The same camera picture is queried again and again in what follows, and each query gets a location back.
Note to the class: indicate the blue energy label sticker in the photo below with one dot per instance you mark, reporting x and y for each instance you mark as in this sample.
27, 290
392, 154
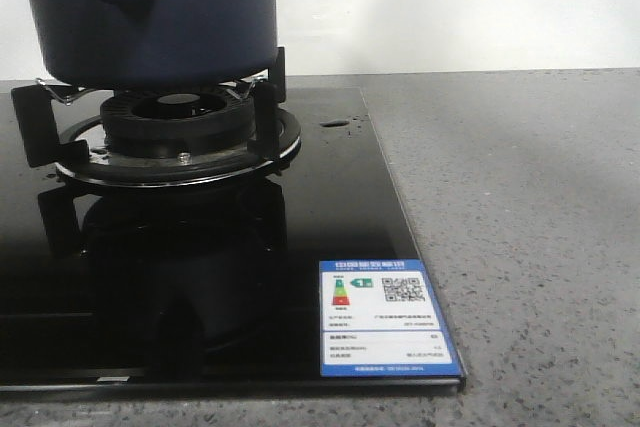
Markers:
379, 318

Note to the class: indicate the black pot support grate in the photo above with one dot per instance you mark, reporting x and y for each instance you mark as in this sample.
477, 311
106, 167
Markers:
81, 153

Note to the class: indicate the black gas burner head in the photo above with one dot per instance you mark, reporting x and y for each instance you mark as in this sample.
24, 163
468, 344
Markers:
157, 124

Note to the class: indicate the dark blue cooking pot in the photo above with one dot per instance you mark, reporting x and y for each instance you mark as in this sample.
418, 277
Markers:
131, 44

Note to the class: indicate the black glass gas hob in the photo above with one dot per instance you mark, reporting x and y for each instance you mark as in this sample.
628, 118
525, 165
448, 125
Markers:
205, 291

